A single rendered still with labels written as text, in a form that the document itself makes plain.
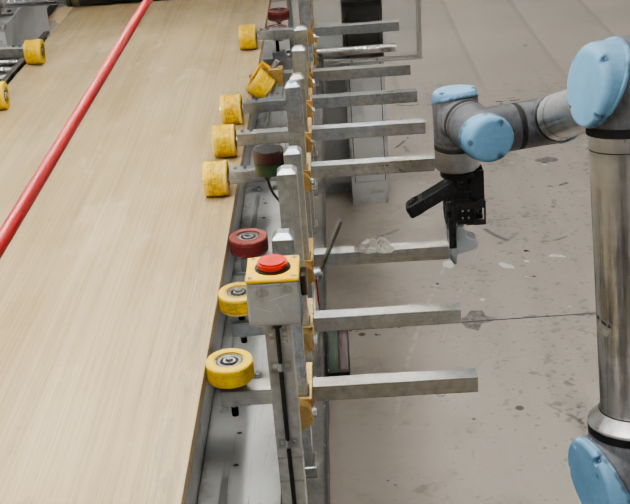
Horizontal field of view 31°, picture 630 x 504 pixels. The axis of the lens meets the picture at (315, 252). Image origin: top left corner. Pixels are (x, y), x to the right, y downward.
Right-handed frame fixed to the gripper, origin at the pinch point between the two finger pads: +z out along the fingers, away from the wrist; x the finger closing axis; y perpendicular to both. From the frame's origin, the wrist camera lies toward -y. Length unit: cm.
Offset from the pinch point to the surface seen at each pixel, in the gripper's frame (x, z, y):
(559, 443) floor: 47, 83, 32
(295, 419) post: -82, -17, -29
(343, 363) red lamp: -19.7, 11.9, -23.8
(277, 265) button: -82, -41, -29
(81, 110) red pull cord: -142, -82, -35
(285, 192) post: -31, -30, -31
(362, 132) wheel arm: 48, -12, -16
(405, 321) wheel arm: -26.7, -0.4, -11.2
